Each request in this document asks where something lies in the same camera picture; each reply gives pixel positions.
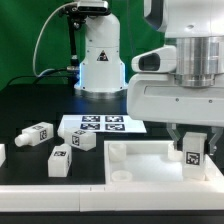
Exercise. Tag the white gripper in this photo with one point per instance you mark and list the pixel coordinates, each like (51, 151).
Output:
(159, 93)

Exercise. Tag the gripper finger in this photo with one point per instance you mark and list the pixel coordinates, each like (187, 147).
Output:
(217, 132)

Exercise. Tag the white square tabletop part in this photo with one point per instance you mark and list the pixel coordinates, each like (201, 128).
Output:
(150, 163)

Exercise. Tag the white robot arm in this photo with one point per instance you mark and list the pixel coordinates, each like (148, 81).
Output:
(194, 27)

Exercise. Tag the white tag sheet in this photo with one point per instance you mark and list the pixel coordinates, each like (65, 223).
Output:
(103, 123)

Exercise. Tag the white block left edge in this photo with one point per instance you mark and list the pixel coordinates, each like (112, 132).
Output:
(2, 154)

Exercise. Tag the white fence wall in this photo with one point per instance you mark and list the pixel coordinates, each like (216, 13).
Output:
(106, 197)

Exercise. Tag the black camera stand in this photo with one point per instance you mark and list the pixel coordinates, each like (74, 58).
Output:
(77, 13)

